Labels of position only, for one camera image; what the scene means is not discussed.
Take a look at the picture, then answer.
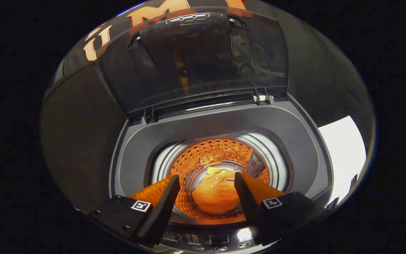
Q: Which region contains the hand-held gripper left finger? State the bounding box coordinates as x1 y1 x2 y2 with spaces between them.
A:
88 175 181 247

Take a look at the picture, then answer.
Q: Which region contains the orange polo shirt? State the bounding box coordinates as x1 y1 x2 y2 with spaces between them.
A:
191 167 246 215

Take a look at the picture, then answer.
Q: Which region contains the dark washing machine lid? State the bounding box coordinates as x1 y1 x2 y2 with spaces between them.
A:
96 12 290 124

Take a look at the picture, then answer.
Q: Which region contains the white table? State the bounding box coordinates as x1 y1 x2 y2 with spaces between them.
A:
318 115 367 205

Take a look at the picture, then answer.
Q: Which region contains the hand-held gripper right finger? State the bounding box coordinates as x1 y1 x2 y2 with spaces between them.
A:
234 172 327 244

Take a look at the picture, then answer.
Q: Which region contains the grey washing machine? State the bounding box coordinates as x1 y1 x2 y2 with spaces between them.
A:
109 93 334 254

